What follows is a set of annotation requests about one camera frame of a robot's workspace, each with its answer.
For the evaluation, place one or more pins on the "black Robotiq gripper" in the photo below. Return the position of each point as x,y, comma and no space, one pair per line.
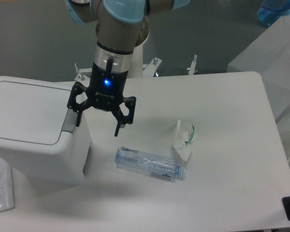
106,89

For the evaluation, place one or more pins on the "white push-lid trash can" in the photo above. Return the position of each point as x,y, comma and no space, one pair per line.
39,135

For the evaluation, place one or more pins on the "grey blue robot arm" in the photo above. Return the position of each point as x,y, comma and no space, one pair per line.
120,24

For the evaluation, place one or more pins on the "crushed clear plastic bottle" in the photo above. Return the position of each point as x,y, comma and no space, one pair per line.
149,164

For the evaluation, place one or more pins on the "crumpled white green wrapper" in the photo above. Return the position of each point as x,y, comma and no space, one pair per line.
183,137

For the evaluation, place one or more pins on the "metal clamp screw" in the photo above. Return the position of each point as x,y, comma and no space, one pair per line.
192,70

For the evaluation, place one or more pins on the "white laminated paper sheet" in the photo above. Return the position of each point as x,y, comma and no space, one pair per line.
7,195

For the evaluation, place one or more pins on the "translucent plastic storage box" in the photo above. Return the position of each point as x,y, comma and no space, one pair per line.
269,55

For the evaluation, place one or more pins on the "blue plastic bag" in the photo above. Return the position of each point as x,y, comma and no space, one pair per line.
271,10

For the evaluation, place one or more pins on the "white clamp bracket left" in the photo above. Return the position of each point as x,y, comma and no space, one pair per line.
82,74

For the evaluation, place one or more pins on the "white clamp bracket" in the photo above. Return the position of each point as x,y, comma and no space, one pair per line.
151,69
82,74

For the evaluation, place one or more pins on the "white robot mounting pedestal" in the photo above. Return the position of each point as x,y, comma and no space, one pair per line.
136,65

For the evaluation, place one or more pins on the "white clamp bracket right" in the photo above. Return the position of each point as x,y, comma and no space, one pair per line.
151,69

